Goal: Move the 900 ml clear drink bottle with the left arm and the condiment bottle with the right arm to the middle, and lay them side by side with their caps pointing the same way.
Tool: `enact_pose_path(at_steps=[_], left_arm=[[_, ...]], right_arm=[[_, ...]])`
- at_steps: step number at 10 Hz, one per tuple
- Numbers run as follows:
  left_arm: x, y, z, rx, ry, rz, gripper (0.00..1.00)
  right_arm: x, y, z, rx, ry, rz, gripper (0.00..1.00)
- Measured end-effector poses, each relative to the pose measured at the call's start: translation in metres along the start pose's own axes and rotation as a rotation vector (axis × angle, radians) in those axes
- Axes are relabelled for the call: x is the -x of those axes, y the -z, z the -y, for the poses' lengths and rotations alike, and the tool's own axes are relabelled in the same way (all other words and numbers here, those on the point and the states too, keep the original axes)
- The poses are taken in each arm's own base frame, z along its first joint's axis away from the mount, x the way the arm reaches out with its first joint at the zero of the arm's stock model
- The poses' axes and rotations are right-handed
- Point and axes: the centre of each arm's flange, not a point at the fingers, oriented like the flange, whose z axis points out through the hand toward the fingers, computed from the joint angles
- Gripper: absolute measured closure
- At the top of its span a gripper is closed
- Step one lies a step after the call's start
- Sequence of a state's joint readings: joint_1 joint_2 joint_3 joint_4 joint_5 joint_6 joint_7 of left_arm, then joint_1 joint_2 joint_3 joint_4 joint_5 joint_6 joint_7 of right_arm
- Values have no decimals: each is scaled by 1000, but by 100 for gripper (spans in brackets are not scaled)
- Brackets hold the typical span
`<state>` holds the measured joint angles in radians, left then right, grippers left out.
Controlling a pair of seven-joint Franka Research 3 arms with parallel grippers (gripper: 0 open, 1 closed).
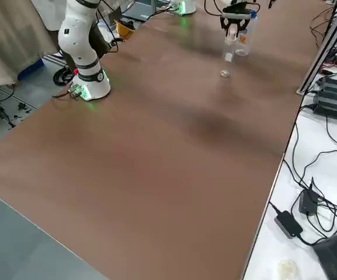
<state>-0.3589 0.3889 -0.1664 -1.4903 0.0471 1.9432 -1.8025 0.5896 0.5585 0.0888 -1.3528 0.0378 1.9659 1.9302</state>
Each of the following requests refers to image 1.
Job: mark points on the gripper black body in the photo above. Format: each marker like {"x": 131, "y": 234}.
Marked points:
{"x": 235, "y": 13}

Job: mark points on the clear drink bottle blue cap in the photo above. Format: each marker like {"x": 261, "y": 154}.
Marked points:
{"x": 242, "y": 43}

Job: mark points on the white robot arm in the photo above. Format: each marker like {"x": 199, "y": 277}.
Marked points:
{"x": 77, "y": 43}
{"x": 185, "y": 6}

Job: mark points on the yellow plastic object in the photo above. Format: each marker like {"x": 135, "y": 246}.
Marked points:
{"x": 125, "y": 29}

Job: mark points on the black power supply box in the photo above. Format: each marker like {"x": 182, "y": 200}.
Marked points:
{"x": 331, "y": 108}
{"x": 336, "y": 86}

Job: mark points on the black power adapter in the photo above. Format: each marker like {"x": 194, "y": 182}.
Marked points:
{"x": 288, "y": 224}
{"x": 308, "y": 202}

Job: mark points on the blue plastic crate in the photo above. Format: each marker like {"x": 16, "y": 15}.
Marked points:
{"x": 31, "y": 70}

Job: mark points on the beige curtain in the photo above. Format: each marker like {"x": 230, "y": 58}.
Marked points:
{"x": 10, "y": 35}

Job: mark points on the black fabric pouch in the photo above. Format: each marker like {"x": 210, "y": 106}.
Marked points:
{"x": 334, "y": 256}

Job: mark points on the aluminium frame post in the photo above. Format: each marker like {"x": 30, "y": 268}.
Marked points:
{"x": 324, "y": 49}

